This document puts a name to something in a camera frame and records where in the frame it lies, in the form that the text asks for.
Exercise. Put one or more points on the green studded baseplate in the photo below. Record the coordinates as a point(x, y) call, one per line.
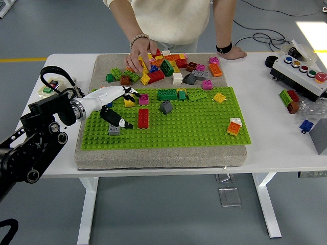
point(191, 127)

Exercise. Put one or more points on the clear floor socket cover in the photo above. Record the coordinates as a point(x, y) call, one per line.
point(224, 177)
point(230, 197)

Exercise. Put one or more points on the orange eight-stud brick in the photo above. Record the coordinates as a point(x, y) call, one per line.
point(215, 70)
point(130, 69)
point(171, 57)

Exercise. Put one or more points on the yellow four-stud brick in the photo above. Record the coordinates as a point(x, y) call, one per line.
point(219, 98)

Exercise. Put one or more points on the person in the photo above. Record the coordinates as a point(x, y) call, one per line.
point(173, 20)

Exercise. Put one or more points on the round translucent lidded container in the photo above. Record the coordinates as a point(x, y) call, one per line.
point(305, 51)

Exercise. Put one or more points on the person's right forearm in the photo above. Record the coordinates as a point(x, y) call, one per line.
point(125, 20)

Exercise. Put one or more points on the person's left hand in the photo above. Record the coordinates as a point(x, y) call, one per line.
point(235, 53)

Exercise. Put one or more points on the white building brick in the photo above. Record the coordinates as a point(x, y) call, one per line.
point(166, 52)

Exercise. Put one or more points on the white bulb-shaped part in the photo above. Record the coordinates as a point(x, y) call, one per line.
point(74, 81)

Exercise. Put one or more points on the magenta four-stud brick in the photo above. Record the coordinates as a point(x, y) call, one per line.
point(214, 60)
point(207, 84)
point(144, 99)

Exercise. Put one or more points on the white four-stud brick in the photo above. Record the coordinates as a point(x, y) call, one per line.
point(177, 78)
point(236, 121)

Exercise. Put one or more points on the dark green eight-stud brick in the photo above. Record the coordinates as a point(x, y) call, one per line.
point(167, 67)
point(167, 95)

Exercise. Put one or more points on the pink four-stud brick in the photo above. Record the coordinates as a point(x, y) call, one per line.
point(200, 67)

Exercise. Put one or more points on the teal green building brick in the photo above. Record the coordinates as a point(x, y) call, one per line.
point(182, 95)

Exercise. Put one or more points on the grey box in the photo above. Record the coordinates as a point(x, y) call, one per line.
point(320, 137)

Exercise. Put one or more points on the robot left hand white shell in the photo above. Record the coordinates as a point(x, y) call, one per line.
point(102, 98)

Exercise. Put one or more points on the person's right hand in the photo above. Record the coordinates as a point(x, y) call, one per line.
point(140, 53)

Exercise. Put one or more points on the white furniture frame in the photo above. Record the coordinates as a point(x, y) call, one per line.
point(5, 7)

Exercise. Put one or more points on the under-table control panel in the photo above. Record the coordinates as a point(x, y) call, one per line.
point(313, 174)

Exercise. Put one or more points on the grey eight-stud brick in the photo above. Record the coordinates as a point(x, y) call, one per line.
point(201, 74)
point(114, 131)

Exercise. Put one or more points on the red building brick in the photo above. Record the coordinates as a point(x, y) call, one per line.
point(293, 95)

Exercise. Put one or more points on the person's left forearm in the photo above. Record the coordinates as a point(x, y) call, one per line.
point(224, 23)

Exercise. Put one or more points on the orange four-stud brick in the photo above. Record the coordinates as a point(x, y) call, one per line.
point(233, 128)

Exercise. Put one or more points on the black gear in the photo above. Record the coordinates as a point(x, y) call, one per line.
point(79, 92)

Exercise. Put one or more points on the grey-brown cushion mat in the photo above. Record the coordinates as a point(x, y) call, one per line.
point(158, 157)

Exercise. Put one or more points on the red four-stud brick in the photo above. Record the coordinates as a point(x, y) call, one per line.
point(158, 53)

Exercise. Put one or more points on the lime green flat plate brick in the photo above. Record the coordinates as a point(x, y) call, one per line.
point(196, 95)

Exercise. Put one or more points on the pink building brick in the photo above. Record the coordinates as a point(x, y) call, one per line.
point(186, 56)

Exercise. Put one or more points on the green two-stud brick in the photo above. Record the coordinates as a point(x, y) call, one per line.
point(110, 77)

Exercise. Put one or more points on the white push-button control box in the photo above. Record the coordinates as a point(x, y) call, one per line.
point(293, 76)

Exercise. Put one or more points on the black wristband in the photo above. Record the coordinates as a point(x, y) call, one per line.
point(224, 48)

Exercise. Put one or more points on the white table leg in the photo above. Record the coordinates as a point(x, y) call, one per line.
point(87, 217)
point(265, 204)

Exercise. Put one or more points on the cream switch box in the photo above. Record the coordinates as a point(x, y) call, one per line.
point(47, 89)

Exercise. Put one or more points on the orange building brick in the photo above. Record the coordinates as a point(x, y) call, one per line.
point(159, 63)

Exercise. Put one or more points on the clear plastic bag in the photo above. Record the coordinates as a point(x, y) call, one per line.
point(310, 108)

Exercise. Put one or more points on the lime green eight-stud brick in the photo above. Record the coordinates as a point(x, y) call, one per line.
point(284, 98)
point(132, 76)
point(117, 73)

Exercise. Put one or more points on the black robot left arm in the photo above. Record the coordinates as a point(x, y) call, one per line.
point(51, 109)

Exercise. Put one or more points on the dark grey sloped brick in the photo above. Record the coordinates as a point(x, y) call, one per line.
point(189, 79)
point(166, 107)

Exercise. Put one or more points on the yellow building brick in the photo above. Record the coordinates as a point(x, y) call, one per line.
point(182, 89)
point(182, 56)
point(160, 58)
point(176, 68)

